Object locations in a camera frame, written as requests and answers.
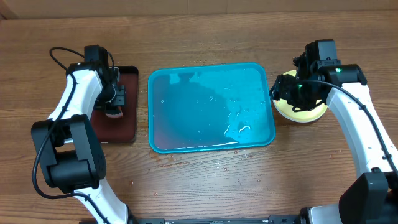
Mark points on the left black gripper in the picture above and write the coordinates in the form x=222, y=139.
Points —
x=119, y=101

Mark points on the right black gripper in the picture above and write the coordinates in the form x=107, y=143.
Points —
x=282, y=89

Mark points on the green and pink sponge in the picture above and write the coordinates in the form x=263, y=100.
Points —
x=114, y=112

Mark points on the yellow-green plate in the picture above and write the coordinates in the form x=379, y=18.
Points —
x=300, y=117

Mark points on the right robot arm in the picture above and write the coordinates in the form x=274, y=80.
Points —
x=321, y=82

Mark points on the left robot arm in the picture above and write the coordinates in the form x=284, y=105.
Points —
x=70, y=161

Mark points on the dark red tray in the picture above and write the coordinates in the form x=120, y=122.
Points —
x=121, y=129

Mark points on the teal plastic tray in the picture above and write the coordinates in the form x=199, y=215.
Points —
x=209, y=108

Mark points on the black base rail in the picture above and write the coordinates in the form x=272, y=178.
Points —
x=273, y=219

